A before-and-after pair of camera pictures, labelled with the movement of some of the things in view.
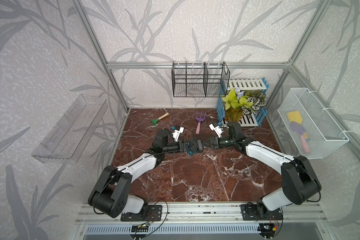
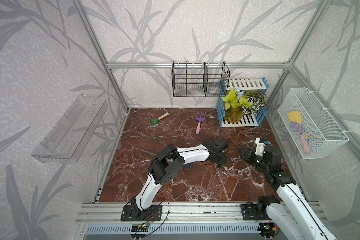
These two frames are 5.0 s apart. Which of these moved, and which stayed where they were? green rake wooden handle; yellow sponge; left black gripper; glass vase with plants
Moved: left black gripper
Stayed: yellow sponge; green rake wooden handle; glass vase with plants
